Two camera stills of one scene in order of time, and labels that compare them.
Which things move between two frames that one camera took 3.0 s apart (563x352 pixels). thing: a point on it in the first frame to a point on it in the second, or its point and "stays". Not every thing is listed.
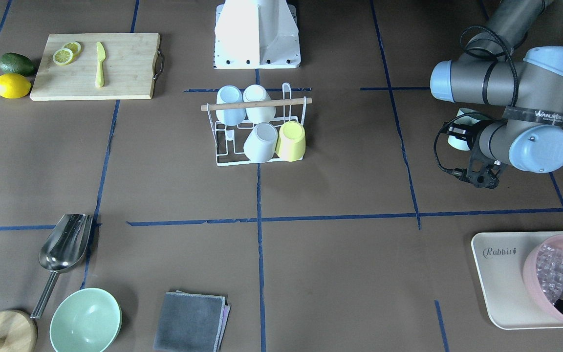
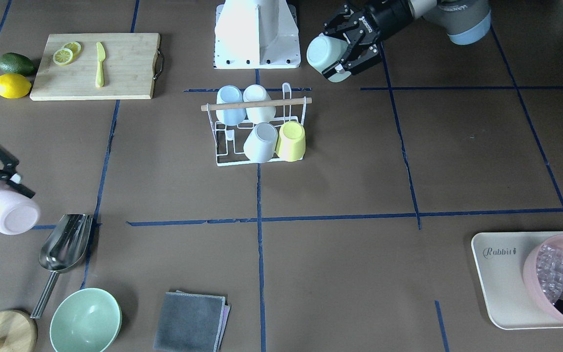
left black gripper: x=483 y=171 to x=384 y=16
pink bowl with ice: x=552 y=263 stays
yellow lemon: x=11 y=85 stays
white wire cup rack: x=260 y=131 stays
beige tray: x=499 y=256 stays
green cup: x=460 y=143 to x=323 y=52
